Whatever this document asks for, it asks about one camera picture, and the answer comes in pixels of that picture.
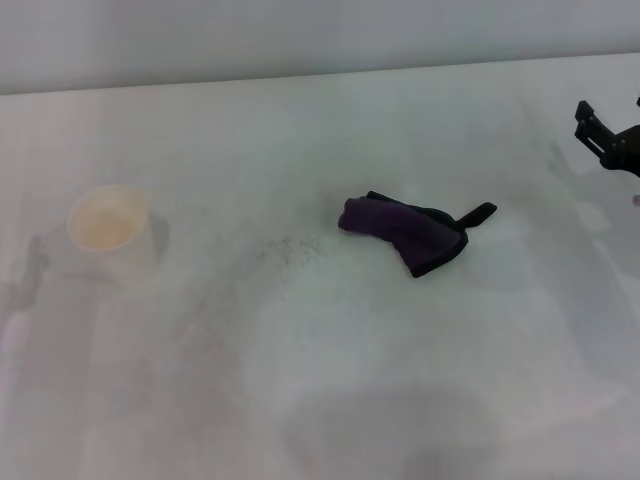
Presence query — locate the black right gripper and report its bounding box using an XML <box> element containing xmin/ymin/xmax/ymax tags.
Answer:
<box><xmin>573</xmin><ymin>96</ymin><xmax>640</xmax><ymax>178</ymax></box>

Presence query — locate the purple rag with black edge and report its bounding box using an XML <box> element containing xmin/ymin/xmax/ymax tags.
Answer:
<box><xmin>337</xmin><ymin>189</ymin><xmax>499</xmax><ymax>279</ymax></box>

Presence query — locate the white paper cup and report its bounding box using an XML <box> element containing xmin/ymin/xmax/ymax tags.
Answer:
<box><xmin>66</xmin><ymin>184</ymin><xmax>154</xmax><ymax>284</ymax></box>

